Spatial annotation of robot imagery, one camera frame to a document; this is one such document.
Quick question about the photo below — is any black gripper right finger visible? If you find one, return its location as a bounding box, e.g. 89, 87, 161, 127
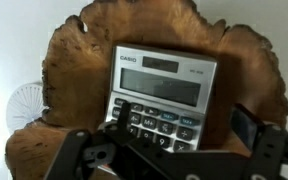
228, 103, 288, 180

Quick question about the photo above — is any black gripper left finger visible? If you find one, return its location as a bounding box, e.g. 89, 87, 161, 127
43, 101, 199, 180

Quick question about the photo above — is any silver Casio calculator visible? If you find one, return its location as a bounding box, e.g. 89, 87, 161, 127
104, 43, 219, 154

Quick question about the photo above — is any live-edge wooden plate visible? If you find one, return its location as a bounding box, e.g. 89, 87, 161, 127
4, 0, 288, 180

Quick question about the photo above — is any white round ribbed coaster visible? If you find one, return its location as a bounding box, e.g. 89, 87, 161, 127
5, 82, 49, 136

